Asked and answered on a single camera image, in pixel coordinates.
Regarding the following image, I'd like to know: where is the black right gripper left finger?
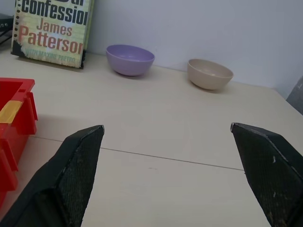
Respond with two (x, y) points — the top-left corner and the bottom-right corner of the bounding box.
(0, 124), (105, 227)

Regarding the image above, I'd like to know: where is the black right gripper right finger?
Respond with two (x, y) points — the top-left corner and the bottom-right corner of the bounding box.
(230, 122), (303, 227)

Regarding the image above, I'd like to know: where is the red plastic bin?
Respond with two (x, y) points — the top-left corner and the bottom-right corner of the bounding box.
(0, 78), (38, 206)

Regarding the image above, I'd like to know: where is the beige plastic bowl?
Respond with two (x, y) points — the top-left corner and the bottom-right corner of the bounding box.
(187, 58), (234, 91)

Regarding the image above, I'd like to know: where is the purple plastic bowl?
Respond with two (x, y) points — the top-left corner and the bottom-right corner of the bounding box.
(106, 44), (155, 77)

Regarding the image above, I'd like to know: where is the James Patterson paperback book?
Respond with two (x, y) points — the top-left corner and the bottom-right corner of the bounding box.
(10, 0), (95, 70)

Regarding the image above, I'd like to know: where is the black device with cables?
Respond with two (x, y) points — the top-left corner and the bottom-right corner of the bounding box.
(0, 13), (15, 51)

